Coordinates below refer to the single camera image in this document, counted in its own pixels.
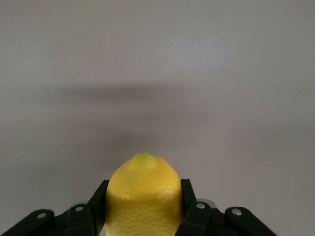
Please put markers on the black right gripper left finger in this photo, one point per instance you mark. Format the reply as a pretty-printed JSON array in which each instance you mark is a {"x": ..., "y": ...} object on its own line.
[{"x": 81, "y": 214}]

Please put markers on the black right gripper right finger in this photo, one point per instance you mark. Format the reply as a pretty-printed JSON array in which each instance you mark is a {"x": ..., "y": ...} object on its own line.
[{"x": 206, "y": 214}]

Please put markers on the yellow lemon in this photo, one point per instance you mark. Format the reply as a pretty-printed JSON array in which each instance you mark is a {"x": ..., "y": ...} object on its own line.
[{"x": 144, "y": 196}]

